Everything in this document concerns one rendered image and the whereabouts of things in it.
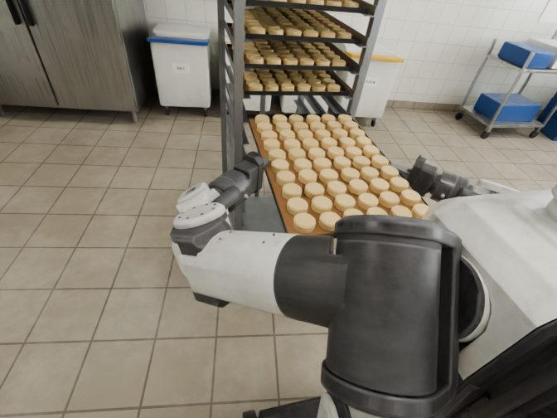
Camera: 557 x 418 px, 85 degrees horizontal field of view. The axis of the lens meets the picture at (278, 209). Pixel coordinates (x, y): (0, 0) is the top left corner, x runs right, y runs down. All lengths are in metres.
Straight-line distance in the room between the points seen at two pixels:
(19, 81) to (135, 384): 2.85
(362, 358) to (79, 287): 1.91
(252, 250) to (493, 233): 0.24
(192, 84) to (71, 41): 1.02
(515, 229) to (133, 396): 1.58
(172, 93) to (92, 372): 2.60
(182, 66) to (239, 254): 3.12
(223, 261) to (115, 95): 3.11
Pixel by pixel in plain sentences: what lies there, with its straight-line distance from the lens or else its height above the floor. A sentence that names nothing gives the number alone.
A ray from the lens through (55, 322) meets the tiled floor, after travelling 2.00.
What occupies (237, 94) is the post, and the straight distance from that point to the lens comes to 1.14.
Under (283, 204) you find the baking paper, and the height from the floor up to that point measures 1.07.
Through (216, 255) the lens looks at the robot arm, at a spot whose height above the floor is 1.28.
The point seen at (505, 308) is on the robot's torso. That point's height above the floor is 1.34.
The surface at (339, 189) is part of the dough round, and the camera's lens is 0.80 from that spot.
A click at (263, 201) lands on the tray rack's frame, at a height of 0.15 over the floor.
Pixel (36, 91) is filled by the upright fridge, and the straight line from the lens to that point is 3.69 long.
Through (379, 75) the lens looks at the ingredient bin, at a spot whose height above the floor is 0.59.
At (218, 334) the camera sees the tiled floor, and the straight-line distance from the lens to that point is 1.74.
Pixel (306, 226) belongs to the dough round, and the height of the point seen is 1.09.
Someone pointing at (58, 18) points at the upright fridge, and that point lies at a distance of 3.34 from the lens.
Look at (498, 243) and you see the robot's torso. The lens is 0.35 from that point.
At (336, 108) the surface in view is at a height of 1.04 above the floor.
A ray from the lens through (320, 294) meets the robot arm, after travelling 0.28.
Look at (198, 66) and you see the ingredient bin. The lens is 3.39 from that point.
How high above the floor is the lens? 1.56
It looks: 41 degrees down
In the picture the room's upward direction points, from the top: 7 degrees clockwise
